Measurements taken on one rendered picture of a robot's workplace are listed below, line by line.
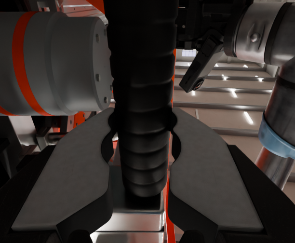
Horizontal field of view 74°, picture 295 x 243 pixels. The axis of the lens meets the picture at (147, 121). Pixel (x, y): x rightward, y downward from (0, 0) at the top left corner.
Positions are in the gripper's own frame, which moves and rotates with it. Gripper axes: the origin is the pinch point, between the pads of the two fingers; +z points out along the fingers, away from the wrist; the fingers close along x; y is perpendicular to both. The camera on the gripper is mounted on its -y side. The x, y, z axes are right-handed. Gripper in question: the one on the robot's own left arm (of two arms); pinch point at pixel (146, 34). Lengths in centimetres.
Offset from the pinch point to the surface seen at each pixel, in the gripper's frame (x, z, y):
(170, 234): -90, 48, -258
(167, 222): -100, 61, -258
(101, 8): -10.2, 31.1, 4.1
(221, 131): -796, 277, -549
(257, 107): -1180, 236, -546
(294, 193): -644, -77, -568
